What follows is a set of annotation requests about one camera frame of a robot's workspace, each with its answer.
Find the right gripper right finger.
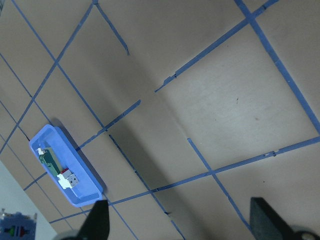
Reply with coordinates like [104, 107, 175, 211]
[250, 197, 306, 240]

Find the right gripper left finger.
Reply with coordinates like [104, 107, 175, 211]
[76, 200, 110, 240]

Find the white circuit breaker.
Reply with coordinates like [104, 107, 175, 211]
[57, 168, 79, 190]

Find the blue plastic tray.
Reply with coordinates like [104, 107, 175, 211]
[29, 124, 103, 208]

